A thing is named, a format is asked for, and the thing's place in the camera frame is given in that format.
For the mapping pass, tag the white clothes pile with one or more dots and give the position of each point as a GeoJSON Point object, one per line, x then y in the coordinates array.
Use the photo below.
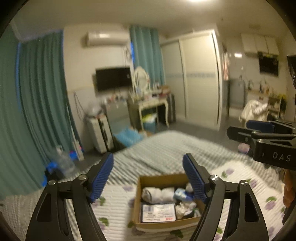
{"type": "Point", "coordinates": [254, 111]}

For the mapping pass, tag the brown cardboard box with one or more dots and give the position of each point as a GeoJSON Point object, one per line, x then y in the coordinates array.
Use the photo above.
{"type": "Point", "coordinates": [164, 181]}

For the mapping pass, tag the white soft cloth bundle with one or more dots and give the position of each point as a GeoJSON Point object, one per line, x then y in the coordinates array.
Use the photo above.
{"type": "Point", "coordinates": [155, 195]}

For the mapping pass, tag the clear water jug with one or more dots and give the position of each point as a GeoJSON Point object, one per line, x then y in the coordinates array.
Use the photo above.
{"type": "Point", "coordinates": [63, 161]}

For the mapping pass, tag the white oval vanity mirror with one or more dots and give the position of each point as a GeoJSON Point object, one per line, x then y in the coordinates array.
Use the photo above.
{"type": "Point", "coordinates": [140, 81]}

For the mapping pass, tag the white packaged pack in box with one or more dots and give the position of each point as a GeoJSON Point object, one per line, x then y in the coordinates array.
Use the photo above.
{"type": "Point", "coordinates": [154, 213]}

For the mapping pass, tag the white floral quilt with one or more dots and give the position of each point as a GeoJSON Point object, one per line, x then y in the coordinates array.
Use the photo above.
{"type": "Point", "coordinates": [114, 209]}

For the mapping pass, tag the grey mini fridge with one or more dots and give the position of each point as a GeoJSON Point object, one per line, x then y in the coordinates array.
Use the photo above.
{"type": "Point", "coordinates": [117, 115]}

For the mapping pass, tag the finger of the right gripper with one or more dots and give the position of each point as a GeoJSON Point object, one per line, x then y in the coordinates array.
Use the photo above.
{"type": "Point", "coordinates": [241, 135]}
{"type": "Point", "coordinates": [276, 126]}

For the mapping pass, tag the waste bin under table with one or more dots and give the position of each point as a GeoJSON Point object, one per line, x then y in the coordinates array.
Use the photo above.
{"type": "Point", "coordinates": [150, 122]}

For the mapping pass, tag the white air conditioner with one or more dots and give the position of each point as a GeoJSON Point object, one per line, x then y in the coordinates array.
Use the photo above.
{"type": "Point", "coordinates": [108, 38]}

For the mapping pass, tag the black range hood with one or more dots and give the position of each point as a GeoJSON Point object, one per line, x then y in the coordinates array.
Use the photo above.
{"type": "Point", "coordinates": [268, 63]}

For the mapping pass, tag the pink cup on floor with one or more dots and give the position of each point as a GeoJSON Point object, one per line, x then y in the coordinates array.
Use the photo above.
{"type": "Point", "coordinates": [243, 148]}

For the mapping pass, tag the white suitcase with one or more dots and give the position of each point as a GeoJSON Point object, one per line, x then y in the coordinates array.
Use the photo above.
{"type": "Point", "coordinates": [100, 133]}

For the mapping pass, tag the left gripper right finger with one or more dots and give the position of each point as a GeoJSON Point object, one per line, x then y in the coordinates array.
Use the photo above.
{"type": "Point", "coordinates": [245, 220]}

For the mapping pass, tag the white kitchen wall cabinets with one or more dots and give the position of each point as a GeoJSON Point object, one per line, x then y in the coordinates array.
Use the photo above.
{"type": "Point", "coordinates": [252, 44]}

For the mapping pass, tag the person's right hand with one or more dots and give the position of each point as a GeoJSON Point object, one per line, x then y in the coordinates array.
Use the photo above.
{"type": "Point", "coordinates": [289, 192]}

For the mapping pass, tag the white dressing table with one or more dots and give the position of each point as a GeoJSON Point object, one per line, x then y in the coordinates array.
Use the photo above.
{"type": "Point", "coordinates": [137, 106]}

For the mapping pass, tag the blue tissue pack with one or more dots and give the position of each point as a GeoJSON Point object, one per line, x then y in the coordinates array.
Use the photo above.
{"type": "Point", "coordinates": [182, 195]}

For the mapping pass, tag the ceiling lamp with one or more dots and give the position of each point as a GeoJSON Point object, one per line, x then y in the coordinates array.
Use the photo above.
{"type": "Point", "coordinates": [197, 1]}

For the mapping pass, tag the blue plastic bag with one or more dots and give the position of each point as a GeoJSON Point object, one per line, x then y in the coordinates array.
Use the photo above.
{"type": "Point", "coordinates": [128, 137]}

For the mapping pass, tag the large green curtain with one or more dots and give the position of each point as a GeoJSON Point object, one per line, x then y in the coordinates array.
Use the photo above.
{"type": "Point", "coordinates": [35, 111]}

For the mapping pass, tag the grey striped bed sheet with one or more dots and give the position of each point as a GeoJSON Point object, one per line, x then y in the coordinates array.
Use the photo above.
{"type": "Point", "coordinates": [162, 154]}

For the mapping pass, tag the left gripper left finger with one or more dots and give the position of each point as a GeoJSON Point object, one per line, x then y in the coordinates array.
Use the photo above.
{"type": "Point", "coordinates": [50, 220]}

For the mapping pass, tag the white sliding wardrobe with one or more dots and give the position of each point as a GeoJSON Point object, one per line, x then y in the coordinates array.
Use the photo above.
{"type": "Point", "coordinates": [193, 71]}

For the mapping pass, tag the black wall television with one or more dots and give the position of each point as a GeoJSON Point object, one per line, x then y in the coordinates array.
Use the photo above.
{"type": "Point", "coordinates": [112, 78]}

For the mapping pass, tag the teal window curtain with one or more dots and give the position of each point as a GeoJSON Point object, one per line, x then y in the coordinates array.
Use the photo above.
{"type": "Point", "coordinates": [147, 52]}

